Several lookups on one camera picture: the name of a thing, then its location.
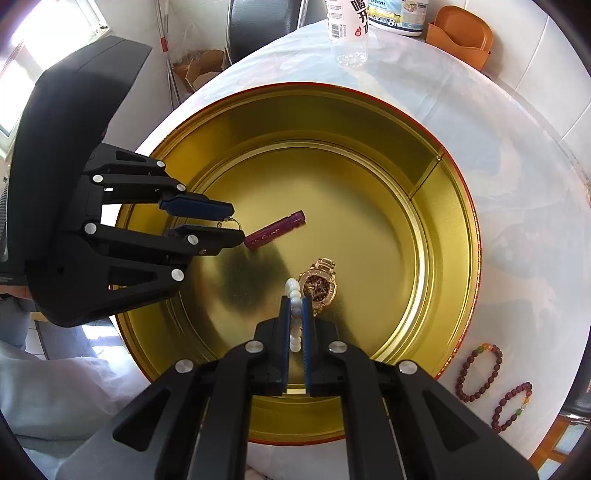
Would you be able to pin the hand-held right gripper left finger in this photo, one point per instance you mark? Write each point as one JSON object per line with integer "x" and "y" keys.
{"x": 284, "y": 341}

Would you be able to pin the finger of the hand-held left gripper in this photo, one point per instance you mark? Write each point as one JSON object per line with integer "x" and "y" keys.
{"x": 198, "y": 206}
{"x": 207, "y": 240}

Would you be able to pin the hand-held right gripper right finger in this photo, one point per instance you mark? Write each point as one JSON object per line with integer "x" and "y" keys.
{"x": 310, "y": 355}

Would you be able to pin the gold wristwatch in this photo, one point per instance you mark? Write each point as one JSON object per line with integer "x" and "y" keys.
{"x": 319, "y": 286}

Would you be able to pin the round gold tin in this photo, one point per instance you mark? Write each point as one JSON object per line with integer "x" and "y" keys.
{"x": 369, "y": 207}

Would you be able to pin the window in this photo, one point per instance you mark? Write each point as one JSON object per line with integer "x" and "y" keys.
{"x": 41, "y": 27}

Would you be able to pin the metal pole with red label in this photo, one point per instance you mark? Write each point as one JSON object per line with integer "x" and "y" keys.
{"x": 165, "y": 41}

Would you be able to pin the brown cardboard box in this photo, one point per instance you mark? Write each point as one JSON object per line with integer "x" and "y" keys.
{"x": 203, "y": 69}

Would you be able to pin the black chair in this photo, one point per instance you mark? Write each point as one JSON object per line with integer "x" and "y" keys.
{"x": 263, "y": 23}

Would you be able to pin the light blue garment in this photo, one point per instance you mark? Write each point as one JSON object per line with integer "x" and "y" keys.
{"x": 60, "y": 397}

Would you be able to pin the clear plastic bottle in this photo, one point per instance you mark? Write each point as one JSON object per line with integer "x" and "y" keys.
{"x": 348, "y": 32}

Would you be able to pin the white tub with blue label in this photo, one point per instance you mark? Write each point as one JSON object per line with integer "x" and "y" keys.
{"x": 397, "y": 16}

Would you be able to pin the orange plastic holder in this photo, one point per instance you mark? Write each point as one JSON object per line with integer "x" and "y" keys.
{"x": 457, "y": 44}

